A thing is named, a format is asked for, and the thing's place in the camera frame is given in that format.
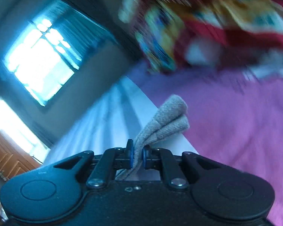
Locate dark teal curtain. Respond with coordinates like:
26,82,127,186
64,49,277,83
39,0,145,62

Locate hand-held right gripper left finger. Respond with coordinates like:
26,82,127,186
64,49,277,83
41,139,134,190

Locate white pillow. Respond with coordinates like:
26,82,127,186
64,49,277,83
244,50,283,83

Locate large sliding window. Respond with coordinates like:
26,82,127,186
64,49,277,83
3,0,104,107

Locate bright side window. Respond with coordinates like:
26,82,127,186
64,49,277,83
0,96,50,154

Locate teal sheer curtain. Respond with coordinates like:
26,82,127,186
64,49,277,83
48,1,105,70

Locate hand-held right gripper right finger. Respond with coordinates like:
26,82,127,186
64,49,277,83
141,145,229,190

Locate striped bed sheet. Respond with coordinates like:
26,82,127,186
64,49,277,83
44,59,283,226

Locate colourful printed blanket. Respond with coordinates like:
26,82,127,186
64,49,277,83
118,0,283,74

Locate brown wooden door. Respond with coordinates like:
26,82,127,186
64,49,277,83
0,124,42,182

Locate beige fleece pants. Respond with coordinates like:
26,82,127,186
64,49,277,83
115,94,190,182

